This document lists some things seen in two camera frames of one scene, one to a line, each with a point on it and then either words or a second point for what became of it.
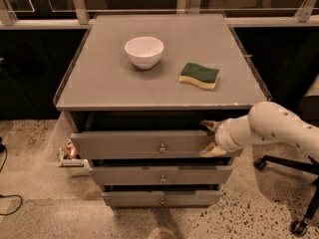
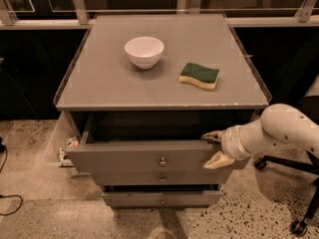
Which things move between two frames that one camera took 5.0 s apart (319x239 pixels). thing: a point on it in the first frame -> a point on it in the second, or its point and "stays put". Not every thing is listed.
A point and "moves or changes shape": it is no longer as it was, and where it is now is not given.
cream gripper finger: (212, 150) -> (218, 160)
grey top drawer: (144, 144) moves or changes shape
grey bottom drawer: (161, 199) stays put
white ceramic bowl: (145, 52) stays put
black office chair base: (299, 228) stays put
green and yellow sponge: (198, 75) stays put
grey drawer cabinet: (138, 88) stays put
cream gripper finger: (210, 124) -> (214, 135)
